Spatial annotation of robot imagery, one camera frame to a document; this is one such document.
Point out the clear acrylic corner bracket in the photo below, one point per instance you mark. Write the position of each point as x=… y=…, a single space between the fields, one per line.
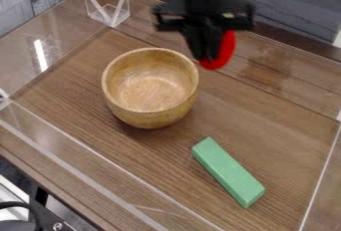
x=109 y=14

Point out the black table leg clamp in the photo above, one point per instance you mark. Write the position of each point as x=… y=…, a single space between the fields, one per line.
x=49 y=220

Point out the wooden bowl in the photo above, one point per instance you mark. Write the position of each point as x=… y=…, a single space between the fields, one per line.
x=149 y=87

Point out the red plush strawberry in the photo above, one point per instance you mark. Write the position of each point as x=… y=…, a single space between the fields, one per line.
x=224 y=53

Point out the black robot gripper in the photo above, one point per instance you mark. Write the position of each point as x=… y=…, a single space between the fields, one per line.
x=227 y=14

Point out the clear acrylic tray wall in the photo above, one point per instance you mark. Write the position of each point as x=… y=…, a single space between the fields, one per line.
x=267 y=108

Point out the green rectangular block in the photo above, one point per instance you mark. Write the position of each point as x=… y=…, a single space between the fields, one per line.
x=232 y=177

